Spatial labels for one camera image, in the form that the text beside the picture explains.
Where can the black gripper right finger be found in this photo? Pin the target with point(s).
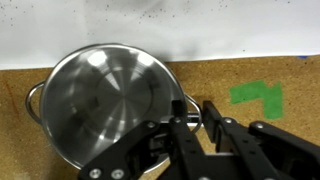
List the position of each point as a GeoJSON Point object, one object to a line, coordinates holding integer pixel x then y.
{"type": "Point", "coordinates": [246, 160]}

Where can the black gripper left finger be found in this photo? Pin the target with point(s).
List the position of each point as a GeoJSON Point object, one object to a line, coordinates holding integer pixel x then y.
{"type": "Point", "coordinates": [187, 159]}

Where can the small silver pot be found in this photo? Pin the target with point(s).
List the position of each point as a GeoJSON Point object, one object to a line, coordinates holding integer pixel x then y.
{"type": "Point", "coordinates": [97, 94]}

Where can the green tape mark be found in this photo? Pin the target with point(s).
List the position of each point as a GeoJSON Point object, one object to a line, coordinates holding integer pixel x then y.
{"type": "Point", "coordinates": [272, 97]}

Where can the white cloth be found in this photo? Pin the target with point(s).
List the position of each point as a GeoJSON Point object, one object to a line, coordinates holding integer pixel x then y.
{"type": "Point", "coordinates": [38, 33]}

